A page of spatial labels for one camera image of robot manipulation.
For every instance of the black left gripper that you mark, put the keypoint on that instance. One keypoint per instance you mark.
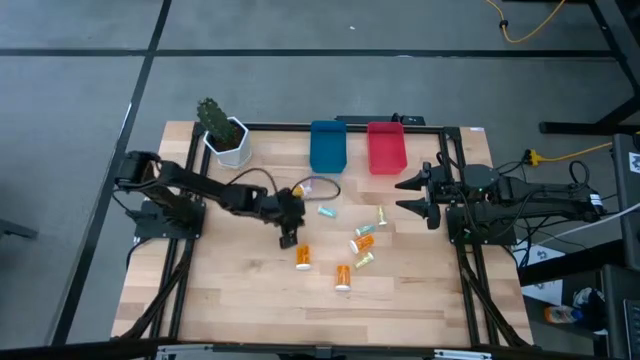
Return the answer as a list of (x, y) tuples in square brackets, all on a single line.
[(287, 210)]

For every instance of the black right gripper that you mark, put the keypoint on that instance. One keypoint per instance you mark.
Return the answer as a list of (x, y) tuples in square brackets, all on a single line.
[(437, 192)]

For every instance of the yellow-green clear pill vial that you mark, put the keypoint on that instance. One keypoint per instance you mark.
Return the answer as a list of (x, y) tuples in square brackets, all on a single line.
[(364, 260), (381, 216)]

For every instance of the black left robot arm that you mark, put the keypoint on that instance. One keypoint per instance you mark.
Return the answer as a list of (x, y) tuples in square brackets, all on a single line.
[(200, 185)]

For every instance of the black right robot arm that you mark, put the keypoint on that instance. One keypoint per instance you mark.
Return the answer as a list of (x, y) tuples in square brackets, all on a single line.
[(540, 197)]

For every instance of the teal clear pill vial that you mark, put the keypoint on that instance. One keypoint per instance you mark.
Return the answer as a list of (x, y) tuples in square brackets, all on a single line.
[(365, 230), (327, 212)]

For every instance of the red plastic bin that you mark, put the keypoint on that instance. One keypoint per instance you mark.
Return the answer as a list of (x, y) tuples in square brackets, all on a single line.
[(386, 148)]

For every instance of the blue plastic bin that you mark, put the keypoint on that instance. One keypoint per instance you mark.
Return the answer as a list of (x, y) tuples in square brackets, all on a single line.
[(328, 147)]

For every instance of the white hexagonal plant pot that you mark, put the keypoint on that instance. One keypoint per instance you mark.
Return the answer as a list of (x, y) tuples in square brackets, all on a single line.
[(232, 155)]

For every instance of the green cactus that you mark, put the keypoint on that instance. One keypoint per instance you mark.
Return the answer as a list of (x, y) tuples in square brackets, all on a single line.
[(217, 122)]

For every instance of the white paper sheet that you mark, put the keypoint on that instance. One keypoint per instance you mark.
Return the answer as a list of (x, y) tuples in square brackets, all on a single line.
[(542, 256)]

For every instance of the orange white floor bottle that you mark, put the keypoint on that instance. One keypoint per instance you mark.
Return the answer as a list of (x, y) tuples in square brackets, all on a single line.
[(562, 315)]

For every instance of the black equipment box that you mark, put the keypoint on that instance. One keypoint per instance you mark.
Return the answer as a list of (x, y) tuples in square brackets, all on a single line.
[(627, 200)]

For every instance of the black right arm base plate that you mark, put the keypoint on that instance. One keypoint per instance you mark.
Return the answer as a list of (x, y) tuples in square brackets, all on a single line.
[(495, 234)]

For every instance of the black crossbar with silver bracket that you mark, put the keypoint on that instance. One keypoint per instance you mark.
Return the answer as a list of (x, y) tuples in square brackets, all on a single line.
[(320, 351)]

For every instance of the black aluminium table frame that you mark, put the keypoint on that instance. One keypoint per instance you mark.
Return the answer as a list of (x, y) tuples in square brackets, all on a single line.
[(467, 295)]

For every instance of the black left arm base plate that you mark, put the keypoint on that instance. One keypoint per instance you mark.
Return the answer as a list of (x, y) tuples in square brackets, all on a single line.
[(170, 222)]

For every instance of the black desk frame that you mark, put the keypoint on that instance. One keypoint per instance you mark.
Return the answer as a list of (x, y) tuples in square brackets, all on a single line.
[(620, 45)]

